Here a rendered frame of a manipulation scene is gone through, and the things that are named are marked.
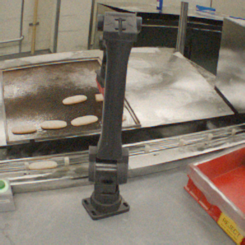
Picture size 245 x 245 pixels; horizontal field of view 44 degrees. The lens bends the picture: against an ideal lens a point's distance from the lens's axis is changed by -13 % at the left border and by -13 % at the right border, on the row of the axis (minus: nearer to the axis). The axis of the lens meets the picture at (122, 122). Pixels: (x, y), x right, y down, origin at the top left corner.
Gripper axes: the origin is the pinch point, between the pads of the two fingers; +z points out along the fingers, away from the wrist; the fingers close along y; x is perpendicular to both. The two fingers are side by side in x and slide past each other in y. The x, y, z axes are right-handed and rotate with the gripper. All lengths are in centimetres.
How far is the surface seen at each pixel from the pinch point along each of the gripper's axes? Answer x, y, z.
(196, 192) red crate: -10, -54, -1
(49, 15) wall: -44, 331, 89
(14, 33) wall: 9, 329, 111
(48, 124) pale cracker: 25.0, -11.8, 0.2
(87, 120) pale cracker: 11.0, -12.9, 0.3
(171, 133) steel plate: -22.9, -17.7, 8.3
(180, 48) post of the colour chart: -71, 54, 8
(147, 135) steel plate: -12.3, -16.5, 8.5
